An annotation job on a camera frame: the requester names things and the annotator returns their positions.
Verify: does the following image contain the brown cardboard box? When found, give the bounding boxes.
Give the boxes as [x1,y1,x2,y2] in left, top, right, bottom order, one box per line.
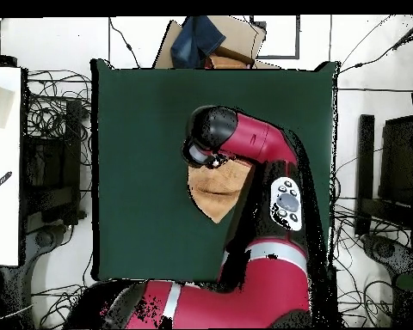
[152,15,281,70]

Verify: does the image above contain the black metal frame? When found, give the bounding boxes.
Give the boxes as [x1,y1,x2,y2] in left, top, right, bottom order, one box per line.
[353,113,413,238]
[20,99,87,226]

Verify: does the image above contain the white side table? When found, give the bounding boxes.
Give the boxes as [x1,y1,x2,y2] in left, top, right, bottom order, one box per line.
[0,66,23,266]

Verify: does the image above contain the blue denim jeans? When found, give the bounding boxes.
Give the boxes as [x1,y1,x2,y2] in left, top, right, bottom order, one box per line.
[170,15,227,69]

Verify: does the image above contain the black cable tangle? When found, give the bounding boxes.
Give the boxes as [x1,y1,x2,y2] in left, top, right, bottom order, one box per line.
[25,68,93,166]
[330,147,413,329]
[30,278,90,330]

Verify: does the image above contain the black cable with connector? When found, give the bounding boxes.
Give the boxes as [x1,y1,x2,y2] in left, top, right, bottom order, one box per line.
[339,15,413,74]

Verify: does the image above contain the tan terry towel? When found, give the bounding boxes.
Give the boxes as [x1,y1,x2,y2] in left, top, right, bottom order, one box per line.
[187,159,256,224]

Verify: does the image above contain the grey square frame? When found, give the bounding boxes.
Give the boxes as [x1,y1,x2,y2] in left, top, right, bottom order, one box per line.
[250,15,301,60]

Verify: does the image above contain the black striped stick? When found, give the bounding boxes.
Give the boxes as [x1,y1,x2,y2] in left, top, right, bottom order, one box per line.
[0,170,14,199]

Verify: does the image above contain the dark green table cloth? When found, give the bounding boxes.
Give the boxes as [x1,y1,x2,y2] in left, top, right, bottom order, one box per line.
[90,58,340,283]

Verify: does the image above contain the thin black cable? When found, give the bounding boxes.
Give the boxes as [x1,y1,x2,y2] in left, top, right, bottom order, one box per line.
[108,16,141,69]

